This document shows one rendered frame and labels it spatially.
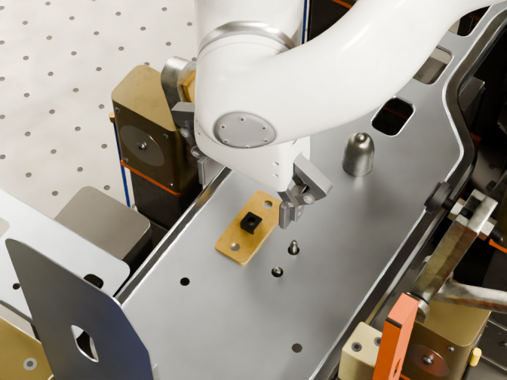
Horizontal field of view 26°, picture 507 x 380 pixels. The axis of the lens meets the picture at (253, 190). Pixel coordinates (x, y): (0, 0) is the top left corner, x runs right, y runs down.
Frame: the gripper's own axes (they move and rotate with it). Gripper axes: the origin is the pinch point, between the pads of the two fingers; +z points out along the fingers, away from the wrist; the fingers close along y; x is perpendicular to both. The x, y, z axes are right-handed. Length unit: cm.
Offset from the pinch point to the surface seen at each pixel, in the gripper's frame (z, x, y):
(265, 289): 6.7, 5.2, -5.2
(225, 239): 6.4, 2.7, 1.2
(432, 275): -5.4, 1.7, -19.9
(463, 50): 6.7, -33.0, -7.2
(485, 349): 33.7, -15.0, -24.2
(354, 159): 3.8, -11.2, -5.4
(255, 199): 6.4, -2.9, 1.3
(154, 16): 37, -39, 43
